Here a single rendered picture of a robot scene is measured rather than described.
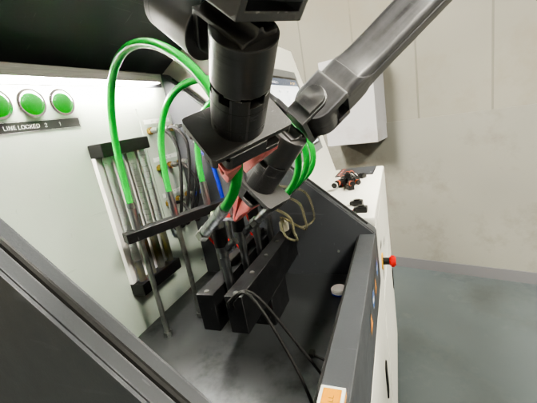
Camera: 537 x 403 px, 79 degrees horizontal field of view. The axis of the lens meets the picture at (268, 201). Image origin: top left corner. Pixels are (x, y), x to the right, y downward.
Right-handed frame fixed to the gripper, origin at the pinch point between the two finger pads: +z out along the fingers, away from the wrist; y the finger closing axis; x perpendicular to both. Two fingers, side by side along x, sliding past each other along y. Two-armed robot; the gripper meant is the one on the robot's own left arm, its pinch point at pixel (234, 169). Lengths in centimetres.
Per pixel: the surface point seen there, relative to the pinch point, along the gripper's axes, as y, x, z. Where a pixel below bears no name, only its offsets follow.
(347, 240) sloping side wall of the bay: -30, 11, 42
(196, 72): -1.1, -10.3, -7.5
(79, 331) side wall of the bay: 22.4, 8.7, -2.9
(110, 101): 6.3, -30.4, 10.7
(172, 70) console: -17, -56, 31
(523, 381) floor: -90, 97, 110
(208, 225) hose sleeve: 5.0, 1.2, 8.9
